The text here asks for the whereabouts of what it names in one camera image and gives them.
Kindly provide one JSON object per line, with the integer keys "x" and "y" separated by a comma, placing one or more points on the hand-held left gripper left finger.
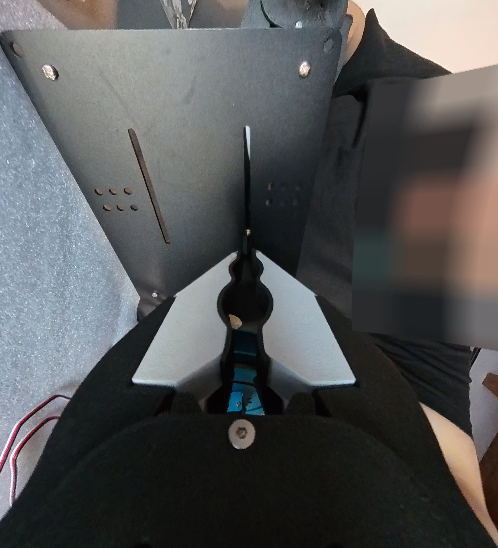
{"x": 180, "y": 342}

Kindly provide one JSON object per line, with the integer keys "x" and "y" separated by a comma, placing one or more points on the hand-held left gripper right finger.
{"x": 304, "y": 342}

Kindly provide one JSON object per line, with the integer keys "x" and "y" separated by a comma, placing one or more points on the black metal robot chassis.
{"x": 189, "y": 107}

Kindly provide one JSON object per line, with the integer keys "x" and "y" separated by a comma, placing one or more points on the person's left forearm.
{"x": 458, "y": 471}

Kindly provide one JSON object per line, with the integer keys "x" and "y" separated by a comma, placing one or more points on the person's right forearm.
{"x": 356, "y": 30}

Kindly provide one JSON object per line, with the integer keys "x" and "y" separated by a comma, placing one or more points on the person in black clothes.
{"x": 334, "y": 192}

